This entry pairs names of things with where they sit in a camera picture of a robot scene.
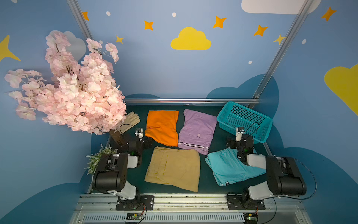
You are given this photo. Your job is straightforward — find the aluminium frame left post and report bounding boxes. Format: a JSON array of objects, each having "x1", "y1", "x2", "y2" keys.
[{"x1": 66, "y1": 0, "x2": 93, "y2": 39}]

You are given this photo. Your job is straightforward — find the pink cherry blossom tree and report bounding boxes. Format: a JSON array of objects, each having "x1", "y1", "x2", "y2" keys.
[{"x1": 5, "y1": 31, "x2": 126, "y2": 135}]

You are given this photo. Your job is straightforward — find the turquoise pants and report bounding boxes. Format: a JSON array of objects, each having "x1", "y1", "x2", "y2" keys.
[{"x1": 205, "y1": 148, "x2": 266, "y2": 187}]

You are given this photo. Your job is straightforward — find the aluminium frame post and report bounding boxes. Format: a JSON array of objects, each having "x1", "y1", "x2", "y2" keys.
[
  {"x1": 66, "y1": 0, "x2": 93, "y2": 39},
  {"x1": 248, "y1": 0, "x2": 314, "y2": 109}
]

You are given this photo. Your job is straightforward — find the right green circuit board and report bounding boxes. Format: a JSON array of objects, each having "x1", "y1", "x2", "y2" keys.
[{"x1": 243, "y1": 213, "x2": 258, "y2": 224}]

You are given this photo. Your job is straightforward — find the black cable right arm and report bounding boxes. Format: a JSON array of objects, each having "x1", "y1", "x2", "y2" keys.
[{"x1": 275, "y1": 158, "x2": 318, "y2": 201}]

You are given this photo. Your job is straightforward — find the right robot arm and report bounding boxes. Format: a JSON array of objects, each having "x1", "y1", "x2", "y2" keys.
[{"x1": 227, "y1": 127, "x2": 307, "y2": 203}]

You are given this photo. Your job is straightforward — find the small green potted plant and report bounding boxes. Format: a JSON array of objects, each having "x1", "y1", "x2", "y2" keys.
[{"x1": 84, "y1": 144, "x2": 117, "y2": 175}]

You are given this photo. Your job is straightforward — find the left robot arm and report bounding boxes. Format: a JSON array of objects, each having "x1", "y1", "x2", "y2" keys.
[{"x1": 92, "y1": 128, "x2": 153, "y2": 201}]

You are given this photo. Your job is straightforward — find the purple pants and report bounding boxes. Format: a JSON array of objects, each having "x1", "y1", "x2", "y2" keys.
[{"x1": 178, "y1": 109, "x2": 217, "y2": 155}]

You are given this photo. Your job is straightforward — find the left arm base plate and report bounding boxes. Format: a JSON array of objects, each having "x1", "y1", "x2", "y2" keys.
[{"x1": 115, "y1": 195, "x2": 155, "y2": 211}]

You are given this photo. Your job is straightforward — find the aluminium frame right post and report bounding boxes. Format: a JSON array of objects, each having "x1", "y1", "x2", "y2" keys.
[{"x1": 248, "y1": 0, "x2": 314, "y2": 109}]

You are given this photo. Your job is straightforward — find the aluminium front rail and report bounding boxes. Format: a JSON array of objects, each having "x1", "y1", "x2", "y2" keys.
[{"x1": 70, "y1": 194, "x2": 312, "y2": 224}]

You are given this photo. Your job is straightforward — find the folded orange pants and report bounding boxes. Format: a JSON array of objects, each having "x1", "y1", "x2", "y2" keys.
[{"x1": 145, "y1": 110, "x2": 179, "y2": 147}]

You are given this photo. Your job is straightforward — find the left green circuit board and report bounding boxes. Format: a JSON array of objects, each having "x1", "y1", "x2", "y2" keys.
[{"x1": 125, "y1": 213, "x2": 144, "y2": 222}]

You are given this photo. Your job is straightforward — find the turquoise plastic basket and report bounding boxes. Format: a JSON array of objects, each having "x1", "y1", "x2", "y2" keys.
[{"x1": 217, "y1": 101, "x2": 273, "y2": 143}]

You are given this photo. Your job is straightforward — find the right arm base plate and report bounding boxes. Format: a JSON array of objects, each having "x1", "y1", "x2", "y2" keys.
[{"x1": 226, "y1": 194, "x2": 266, "y2": 211}]

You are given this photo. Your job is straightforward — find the green circuit board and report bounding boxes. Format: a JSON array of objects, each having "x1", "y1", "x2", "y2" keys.
[
  {"x1": 125, "y1": 213, "x2": 144, "y2": 222},
  {"x1": 243, "y1": 213, "x2": 258, "y2": 224}
]

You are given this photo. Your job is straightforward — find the cream work glove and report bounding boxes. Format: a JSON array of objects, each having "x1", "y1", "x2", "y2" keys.
[{"x1": 117, "y1": 112, "x2": 140, "y2": 134}]

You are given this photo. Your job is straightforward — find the khaki pants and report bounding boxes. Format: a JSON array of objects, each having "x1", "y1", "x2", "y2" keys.
[{"x1": 145, "y1": 147, "x2": 200, "y2": 193}]

